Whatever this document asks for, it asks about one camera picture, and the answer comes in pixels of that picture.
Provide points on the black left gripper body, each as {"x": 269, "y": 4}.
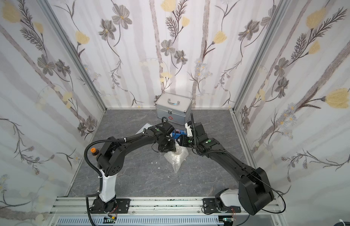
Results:
{"x": 169, "y": 144}

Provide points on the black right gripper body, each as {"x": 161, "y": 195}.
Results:
{"x": 185, "y": 140}

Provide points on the clear bubble wrap sheet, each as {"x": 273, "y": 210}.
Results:
{"x": 177, "y": 157}

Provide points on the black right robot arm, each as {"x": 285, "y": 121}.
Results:
{"x": 255, "y": 191}

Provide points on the blue tape dispenser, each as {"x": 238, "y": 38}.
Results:
{"x": 178, "y": 133}

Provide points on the white plastic pouch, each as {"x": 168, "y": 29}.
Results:
{"x": 144, "y": 128}

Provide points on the silver aluminium first-aid case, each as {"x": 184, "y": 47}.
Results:
{"x": 177, "y": 109}

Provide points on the small orange-capped brown bottle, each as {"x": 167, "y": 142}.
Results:
{"x": 94, "y": 151}

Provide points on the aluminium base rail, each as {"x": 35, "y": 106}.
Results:
{"x": 73, "y": 212}

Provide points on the white slotted cable duct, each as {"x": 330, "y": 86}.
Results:
{"x": 158, "y": 221}

